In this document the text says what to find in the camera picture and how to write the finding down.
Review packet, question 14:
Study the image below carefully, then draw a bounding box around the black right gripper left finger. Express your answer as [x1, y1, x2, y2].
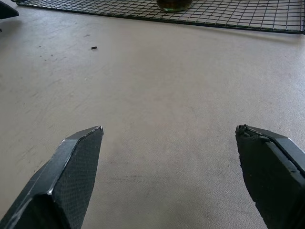
[0, 125, 104, 229]

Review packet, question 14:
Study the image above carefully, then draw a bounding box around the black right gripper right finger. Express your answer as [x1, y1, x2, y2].
[235, 124, 305, 229]

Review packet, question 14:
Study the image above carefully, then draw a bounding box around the black flat object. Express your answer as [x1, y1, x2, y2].
[0, 0, 20, 20]

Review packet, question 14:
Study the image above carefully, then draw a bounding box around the black wire grid rack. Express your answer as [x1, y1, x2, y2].
[10, 0, 305, 35]

